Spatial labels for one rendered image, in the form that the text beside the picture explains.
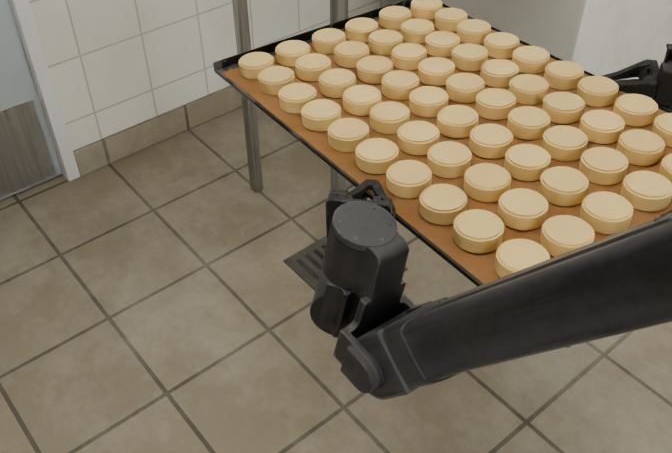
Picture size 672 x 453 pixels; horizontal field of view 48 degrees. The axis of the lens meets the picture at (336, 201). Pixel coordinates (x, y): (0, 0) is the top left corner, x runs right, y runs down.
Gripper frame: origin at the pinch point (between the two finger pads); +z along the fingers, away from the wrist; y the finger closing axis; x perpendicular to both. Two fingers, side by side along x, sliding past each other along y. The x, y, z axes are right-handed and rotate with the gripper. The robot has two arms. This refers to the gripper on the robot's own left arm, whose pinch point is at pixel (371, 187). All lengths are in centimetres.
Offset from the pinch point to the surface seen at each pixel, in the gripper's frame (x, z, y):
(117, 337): -72, 49, 94
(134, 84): -93, 126, 66
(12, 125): -120, 99, 67
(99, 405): -68, 29, 95
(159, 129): -90, 130, 85
